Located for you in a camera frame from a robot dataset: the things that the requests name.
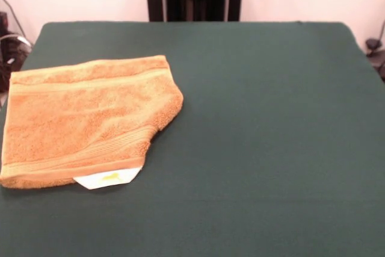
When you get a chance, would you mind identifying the orange terry towel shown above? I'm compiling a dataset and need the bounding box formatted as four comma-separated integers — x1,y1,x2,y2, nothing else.
0,55,184,191

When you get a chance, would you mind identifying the dark green table cloth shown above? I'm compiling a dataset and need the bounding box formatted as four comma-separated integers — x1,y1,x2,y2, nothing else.
0,21,385,257

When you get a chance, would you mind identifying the small black adapter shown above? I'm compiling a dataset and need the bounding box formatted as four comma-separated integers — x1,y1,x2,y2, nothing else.
365,37,380,56

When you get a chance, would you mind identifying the black device with red light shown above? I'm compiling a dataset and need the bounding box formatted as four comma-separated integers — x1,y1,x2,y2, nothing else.
0,11,9,34

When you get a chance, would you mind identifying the black cable bundle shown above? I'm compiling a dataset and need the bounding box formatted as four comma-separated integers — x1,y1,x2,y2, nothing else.
0,31,32,93

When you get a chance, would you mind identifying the thin grey cable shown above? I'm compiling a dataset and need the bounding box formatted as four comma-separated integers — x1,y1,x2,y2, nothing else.
0,0,26,40

